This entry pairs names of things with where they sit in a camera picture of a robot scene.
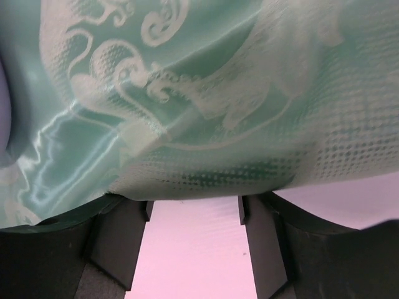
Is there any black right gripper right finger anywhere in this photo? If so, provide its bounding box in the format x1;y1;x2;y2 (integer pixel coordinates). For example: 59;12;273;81
238;192;398;299

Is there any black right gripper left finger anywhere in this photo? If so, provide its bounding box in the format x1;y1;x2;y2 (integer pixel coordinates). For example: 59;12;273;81
1;194;152;298

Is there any green patterned satin cloth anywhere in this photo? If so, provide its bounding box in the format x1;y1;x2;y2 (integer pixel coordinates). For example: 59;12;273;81
1;1;398;228

